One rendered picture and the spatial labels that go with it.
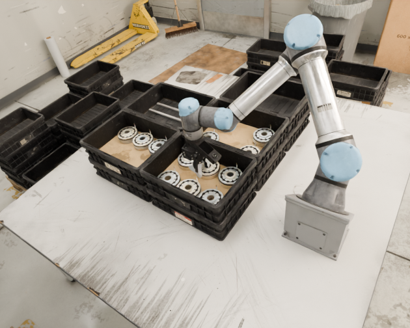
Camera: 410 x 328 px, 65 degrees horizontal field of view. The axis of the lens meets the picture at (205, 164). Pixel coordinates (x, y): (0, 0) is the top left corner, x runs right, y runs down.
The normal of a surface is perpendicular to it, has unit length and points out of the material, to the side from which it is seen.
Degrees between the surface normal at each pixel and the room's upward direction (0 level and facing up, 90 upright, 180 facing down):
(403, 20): 78
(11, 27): 90
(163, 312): 0
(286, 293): 0
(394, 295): 0
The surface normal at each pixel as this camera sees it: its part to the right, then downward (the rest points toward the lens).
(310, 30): -0.36, -0.13
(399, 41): -0.55, 0.43
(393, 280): -0.12, -0.71
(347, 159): -0.29, 0.13
